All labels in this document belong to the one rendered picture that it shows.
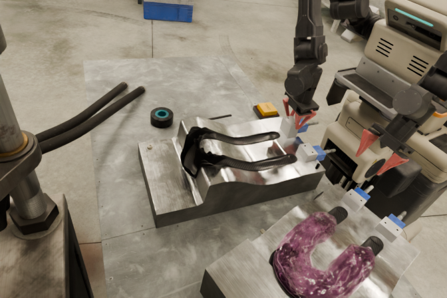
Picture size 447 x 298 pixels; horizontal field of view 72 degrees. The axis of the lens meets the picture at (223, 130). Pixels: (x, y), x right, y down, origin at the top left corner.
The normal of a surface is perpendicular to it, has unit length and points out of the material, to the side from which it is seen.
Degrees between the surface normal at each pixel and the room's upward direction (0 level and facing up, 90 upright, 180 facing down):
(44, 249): 0
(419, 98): 64
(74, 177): 0
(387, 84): 90
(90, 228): 0
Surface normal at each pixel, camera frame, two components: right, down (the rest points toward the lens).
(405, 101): -0.70, -0.14
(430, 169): -0.86, 0.22
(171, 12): 0.20, 0.67
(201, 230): 0.15, -0.76
